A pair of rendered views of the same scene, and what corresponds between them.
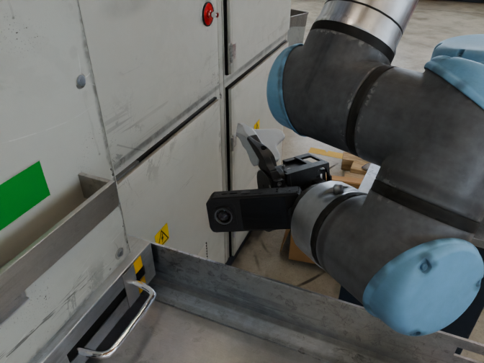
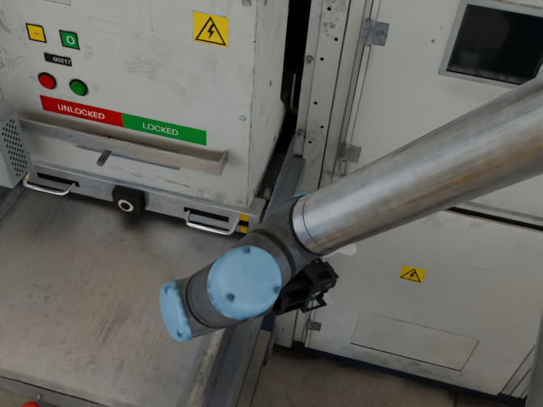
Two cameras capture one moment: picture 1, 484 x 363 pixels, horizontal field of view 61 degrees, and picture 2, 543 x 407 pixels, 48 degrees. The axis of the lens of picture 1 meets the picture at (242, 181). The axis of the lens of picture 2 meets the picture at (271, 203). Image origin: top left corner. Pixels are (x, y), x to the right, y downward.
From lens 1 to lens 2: 88 cm
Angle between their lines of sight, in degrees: 58
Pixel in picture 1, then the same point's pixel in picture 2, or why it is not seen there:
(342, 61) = (279, 217)
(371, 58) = (286, 231)
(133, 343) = (212, 241)
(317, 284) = not seen: outside the picture
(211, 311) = not seen: hidden behind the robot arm
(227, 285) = not seen: hidden behind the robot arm
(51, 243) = (176, 158)
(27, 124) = (206, 115)
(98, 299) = (209, 205)
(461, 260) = (173, 307)
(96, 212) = (204, 167)
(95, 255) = (222, 188)
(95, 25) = (428, 90)
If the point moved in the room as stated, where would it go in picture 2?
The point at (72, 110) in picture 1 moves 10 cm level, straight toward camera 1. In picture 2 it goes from (232, 125) to (180, 143)
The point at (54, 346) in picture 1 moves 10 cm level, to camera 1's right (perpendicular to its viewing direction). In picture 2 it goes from (180, 197) to (183, 236)
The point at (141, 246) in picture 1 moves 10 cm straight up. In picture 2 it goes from (254, 213) to (256, 176)
